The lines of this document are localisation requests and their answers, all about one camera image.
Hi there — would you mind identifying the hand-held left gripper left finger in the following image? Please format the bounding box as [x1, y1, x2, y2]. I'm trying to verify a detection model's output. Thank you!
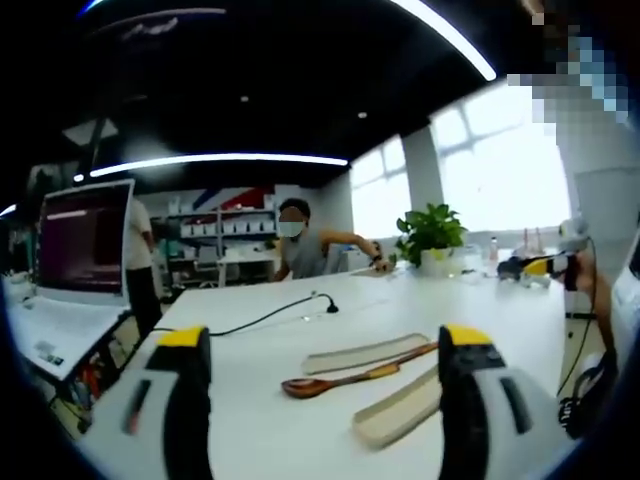
[74, 325, 214, 480]

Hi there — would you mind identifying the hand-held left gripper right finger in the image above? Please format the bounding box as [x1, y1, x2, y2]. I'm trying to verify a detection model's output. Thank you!
[437, 323, 584, 480]

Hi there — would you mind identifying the beige cutlery case base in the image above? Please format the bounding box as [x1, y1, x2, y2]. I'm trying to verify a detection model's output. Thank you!
[352, 362, 444, 451]

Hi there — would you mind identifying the beige cutlery case lid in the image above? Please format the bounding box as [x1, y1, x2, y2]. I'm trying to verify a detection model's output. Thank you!
[301, 332, 439, 377]

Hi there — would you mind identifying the wooden spoon utensil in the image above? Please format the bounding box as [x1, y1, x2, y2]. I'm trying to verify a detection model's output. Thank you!
[281, 341, 441, 400]

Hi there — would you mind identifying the potted green plant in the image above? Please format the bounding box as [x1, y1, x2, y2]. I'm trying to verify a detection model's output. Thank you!
[394, 202, 470, 277]

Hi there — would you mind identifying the white office chair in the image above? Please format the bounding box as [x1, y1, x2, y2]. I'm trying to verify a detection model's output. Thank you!
[193, 244, 242, 289]

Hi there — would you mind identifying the white laptop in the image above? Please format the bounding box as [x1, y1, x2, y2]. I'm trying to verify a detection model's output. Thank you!
[0, 178, 137, 382]

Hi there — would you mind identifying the storage shelf with white boxes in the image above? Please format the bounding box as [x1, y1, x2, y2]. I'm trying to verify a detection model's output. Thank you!
[149, 197, 281, 254]

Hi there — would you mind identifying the long ceiling light strip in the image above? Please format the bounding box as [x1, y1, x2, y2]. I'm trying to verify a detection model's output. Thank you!
[88, 152, 350, 180]
[388, 0, 498, 82]

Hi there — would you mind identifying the coiled black cable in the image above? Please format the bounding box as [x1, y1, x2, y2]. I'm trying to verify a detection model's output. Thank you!
[556, 349, 619, 441]

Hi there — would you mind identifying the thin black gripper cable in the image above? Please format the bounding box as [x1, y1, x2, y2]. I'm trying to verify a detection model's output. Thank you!
[556, 234, 601, 399]

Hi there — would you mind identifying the black table cable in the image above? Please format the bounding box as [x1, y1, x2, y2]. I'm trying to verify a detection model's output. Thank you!
[153, 293, 341, 338]

